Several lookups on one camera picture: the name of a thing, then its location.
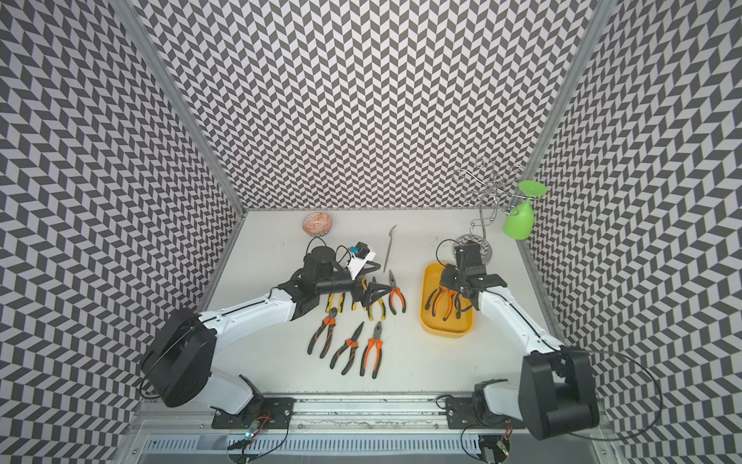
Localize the yellow black pliers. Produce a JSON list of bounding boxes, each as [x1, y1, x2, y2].
[[366, 276, 386, 322], [351, 276, 368, 310], [326, 293, 345, 313]]

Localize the orange long nose pliers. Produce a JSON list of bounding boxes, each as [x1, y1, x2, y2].
[[388, 271, 407, 315]]

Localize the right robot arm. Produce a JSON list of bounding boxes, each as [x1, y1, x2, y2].
[[440, 241, 600, 440]]

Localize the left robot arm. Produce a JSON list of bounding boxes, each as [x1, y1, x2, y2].
[[139, 242, 392, 415]]

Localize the yellow plastic storage box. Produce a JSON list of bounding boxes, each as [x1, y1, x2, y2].
[[419, 263, 475, 338]]

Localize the orange cutter pliers in box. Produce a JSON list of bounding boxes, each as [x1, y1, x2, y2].
[[423, 286, 464, 321]]

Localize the silver metal fork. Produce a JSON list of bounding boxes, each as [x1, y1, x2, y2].
[[383, 225, 396, 273]]

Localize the orange patterned small bowl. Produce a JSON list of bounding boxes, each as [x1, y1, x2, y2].
[[301, 212, 334, 237]]

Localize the green plastic goblet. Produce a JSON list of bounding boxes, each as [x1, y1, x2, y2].
[[504, 180, 548, 241]]

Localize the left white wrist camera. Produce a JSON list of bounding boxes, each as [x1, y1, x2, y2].
[[347, 242, 376, 278]]

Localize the chrome wire cup stand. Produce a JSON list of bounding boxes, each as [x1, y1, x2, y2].
[[454, 162, 525, 264]]

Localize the aluminium front rail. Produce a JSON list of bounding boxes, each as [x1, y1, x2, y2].
[[124, 392, 616, 436]]

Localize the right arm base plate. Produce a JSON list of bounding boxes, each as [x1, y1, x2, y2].
[[434, 379, 526, 430]]

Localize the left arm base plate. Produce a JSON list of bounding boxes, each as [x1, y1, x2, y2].
[[212, 375, 296, 430]]

